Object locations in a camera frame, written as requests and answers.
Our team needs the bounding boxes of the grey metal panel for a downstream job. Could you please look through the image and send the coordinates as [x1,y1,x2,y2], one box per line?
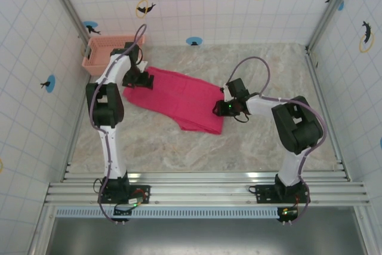
[49,217,368,255]

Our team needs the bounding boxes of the upright dolphin yellow ring sticker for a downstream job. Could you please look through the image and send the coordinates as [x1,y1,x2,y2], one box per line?
[359,20,375,54]

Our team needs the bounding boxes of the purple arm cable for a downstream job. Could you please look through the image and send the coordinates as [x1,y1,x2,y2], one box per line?
[231,57,328,226]
[89,23,149,226]

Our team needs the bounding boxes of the blue circle shark sticker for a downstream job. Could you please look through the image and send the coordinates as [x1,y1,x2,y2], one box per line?
[82,21,101,35]

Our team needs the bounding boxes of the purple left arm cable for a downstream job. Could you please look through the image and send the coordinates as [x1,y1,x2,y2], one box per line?
[89,23,149,226]

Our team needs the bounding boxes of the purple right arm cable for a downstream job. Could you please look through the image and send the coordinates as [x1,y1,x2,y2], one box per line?
[231,57,328,226]

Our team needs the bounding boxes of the aluminium rail frame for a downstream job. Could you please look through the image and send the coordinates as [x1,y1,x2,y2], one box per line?
[44,171,372,208]

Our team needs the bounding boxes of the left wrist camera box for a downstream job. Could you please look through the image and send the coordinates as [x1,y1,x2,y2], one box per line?
[124,41,149,72]

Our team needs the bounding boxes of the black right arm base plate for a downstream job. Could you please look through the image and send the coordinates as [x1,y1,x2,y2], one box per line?
[249,183,311,205]

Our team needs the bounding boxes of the small dolphin yellow ring sticker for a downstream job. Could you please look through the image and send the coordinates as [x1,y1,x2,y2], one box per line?
[135,0,157,19]

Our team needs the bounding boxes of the pink long pants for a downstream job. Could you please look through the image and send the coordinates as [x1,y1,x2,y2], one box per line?
[122,66,225,135]

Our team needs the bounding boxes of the blue circle diver sticker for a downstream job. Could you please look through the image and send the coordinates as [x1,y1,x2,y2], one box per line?
[40,75,57,93]

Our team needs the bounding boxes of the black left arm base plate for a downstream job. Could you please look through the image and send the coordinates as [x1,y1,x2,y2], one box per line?
[97,177,152,207]

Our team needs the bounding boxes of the white slotted cable duct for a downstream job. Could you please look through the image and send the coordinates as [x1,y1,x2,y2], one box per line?
[55,207,278,219]

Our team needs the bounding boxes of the pink perforated plastic basket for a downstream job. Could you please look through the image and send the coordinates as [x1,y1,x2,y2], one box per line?
[81,34,146,77]

